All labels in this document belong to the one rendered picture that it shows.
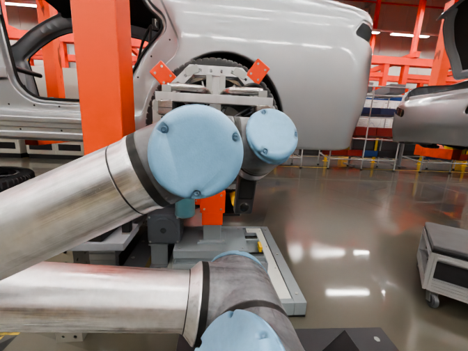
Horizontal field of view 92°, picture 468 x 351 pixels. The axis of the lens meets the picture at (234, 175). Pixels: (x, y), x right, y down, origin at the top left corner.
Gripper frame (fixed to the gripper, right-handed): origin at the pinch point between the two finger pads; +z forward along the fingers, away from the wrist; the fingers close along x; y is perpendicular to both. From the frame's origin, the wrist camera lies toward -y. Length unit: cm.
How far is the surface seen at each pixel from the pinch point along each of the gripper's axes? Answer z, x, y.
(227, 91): 5.1, 1.4, 36.4
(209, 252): 58, 4, -25
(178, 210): 30.7, 19.1, -5.0
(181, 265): 59, 19, -31
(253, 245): 76, -24, -24
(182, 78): 18, 19, 50
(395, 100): 386, -499, 304
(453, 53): 142, -335, 216
